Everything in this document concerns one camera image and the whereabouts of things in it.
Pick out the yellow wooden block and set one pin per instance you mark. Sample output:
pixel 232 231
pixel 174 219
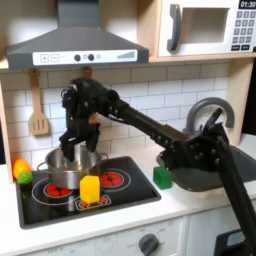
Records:
pixel 90 190

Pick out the green wooden block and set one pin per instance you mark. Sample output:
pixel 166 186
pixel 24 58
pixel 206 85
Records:
pixel 162 178

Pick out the steel pot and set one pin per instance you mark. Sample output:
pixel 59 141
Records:
pixel 68 176

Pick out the wooden slotted spatula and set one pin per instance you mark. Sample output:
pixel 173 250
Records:
pixel 38 123

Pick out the orange toy vegetable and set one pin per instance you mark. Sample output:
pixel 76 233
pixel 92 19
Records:
pixel 20 166

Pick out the small green toy vegetable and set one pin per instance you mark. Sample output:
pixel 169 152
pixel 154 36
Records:
pixel 25 178

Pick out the black stove top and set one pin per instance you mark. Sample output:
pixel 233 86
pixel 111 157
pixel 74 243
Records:
pixel 133 193

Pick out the grey extractor hood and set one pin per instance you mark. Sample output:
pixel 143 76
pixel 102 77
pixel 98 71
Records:
pixel 76 43

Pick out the grey tap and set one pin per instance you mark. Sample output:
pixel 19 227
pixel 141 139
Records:
pixel 200 103

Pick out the dark grey sink basin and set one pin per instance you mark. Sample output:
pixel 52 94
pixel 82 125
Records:
pixel 200 181

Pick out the grey oven knob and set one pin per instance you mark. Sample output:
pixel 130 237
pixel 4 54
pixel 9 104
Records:
pixel 148 245

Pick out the white toy microwave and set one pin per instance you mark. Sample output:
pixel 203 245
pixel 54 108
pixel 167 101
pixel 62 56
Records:
pixel 203 26

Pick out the black oven door panel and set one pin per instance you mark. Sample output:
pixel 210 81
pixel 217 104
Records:
pixel 230 245

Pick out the light wooden kitchen frame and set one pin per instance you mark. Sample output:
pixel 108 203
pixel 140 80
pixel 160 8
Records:
pixel 240 100

